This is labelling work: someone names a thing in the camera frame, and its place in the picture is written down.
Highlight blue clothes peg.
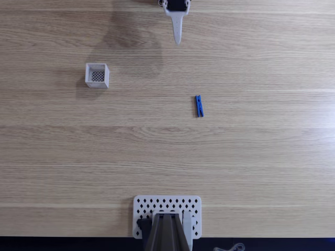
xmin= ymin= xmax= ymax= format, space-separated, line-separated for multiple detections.
xmin=195 ymin=95 xmax=205 ymax=118

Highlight small white lattice crate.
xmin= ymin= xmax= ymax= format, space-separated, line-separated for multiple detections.
xmin=85 ymin=63 xmax=110 ymax=89

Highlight white perforated base plate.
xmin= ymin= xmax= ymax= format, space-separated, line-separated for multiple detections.
xmin=132 ymin=195 xmax=202 ymax=240

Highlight white upright bracket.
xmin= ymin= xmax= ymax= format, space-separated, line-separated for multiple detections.
xmin=182 ymin=210 xmax=197 ymax=251

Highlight grey cable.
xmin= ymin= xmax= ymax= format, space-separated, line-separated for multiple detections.
xmin=213 ymin=243 xmax=246 ymax=251

